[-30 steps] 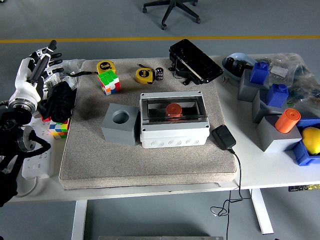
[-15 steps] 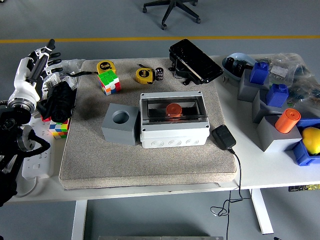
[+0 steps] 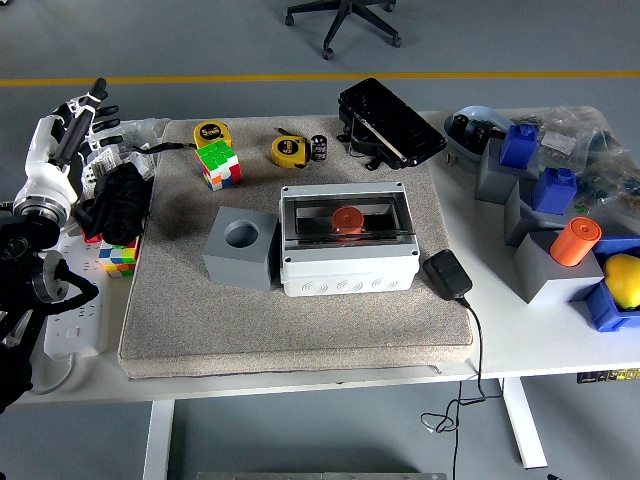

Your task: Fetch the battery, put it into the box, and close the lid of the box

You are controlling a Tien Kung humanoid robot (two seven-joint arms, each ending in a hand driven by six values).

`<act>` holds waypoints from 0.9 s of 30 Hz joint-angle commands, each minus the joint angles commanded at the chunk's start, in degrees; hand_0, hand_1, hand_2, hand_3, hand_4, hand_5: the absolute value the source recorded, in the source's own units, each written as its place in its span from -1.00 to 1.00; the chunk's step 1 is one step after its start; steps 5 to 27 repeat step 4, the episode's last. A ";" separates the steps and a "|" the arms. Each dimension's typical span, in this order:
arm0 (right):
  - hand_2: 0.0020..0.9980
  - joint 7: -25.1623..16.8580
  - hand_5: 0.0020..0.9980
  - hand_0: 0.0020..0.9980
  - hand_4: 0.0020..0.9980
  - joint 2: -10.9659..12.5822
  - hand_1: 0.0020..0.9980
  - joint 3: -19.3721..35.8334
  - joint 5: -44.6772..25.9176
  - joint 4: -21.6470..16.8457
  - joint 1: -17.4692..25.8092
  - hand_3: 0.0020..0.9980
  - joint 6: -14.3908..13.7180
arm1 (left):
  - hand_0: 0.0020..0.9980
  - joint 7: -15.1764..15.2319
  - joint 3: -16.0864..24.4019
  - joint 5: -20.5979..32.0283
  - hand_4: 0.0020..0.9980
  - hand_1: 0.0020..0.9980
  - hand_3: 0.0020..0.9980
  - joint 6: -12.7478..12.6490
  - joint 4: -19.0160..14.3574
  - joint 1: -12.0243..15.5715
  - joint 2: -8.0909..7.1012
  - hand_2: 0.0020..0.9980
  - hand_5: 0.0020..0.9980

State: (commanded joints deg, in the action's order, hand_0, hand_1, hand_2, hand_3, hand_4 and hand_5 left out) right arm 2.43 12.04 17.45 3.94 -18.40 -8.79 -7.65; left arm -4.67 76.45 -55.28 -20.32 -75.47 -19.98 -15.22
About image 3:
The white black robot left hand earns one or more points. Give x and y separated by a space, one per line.
47 175

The smoky clear hinged box lid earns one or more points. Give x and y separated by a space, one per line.
310 225

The white plastic junction box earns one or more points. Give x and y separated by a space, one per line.
350 282

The orange cylinder battery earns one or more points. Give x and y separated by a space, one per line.
572 245
347 222

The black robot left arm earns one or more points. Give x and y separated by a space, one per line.
15 250

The white socket with purple label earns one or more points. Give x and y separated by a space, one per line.
102 165

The white table leg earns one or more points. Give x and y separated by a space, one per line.
157 440
525 425

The black fabric bundle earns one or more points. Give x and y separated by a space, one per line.
117 200

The clear bag of metal parts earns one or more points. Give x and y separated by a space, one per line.
145 130

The small colourful puzzle cube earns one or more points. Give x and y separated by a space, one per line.
117 257

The black table control panel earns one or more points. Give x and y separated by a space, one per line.
607 375

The white power strip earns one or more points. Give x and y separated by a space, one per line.
75 330

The large colourful puzzle cube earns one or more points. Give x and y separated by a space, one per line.
220 165

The blue plastic bin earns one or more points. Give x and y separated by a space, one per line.
605 310

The grey block holder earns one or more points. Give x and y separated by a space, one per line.
517 220
550 290
495 185

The yellow lemon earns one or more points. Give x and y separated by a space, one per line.
625 280

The grey block with round hole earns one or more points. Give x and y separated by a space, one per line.
235 270

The grey-brown fabric mat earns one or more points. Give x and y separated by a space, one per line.
325 335

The black cylindrical capacitor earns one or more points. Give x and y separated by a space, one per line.
319 148

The blue plastic block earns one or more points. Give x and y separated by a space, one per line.
552 192
517 147

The clear bag of electronic components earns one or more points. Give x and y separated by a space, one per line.
615 175

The small metal screw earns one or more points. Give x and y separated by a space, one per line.
452 159

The black office chair base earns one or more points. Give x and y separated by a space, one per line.
345 15

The clear bag with white label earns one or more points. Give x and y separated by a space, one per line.
560 137

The black capacitor in bowl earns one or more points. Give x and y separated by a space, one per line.
480 137
461 126

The black open plastic case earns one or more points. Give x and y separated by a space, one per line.
395 120

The light blue bowl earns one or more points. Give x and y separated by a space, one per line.
480 114

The white switch module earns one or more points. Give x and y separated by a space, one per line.
142 165

